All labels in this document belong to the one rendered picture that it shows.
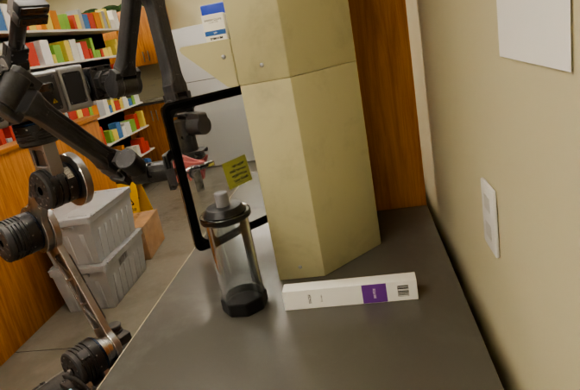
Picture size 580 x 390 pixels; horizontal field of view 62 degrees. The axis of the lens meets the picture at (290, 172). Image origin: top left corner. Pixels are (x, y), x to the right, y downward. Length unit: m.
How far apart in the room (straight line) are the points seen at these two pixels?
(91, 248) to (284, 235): 2.29
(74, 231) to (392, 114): 2.35
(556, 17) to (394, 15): 0.91
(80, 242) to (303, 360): 2.52
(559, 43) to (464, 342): 0.57
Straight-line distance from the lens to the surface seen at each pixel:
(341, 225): 1.16
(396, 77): 1.39
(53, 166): 1.83
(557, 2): 0.50
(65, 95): 1.85
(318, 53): 1.08
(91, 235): 3.24
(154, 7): 1.59
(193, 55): 1.06
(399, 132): 1.42
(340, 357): 0.91
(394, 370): 0.87
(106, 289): 3.39
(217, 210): 1.00
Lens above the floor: 1.50
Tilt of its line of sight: 16 degrees down
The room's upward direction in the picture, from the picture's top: 10 degrees counter-clockwise
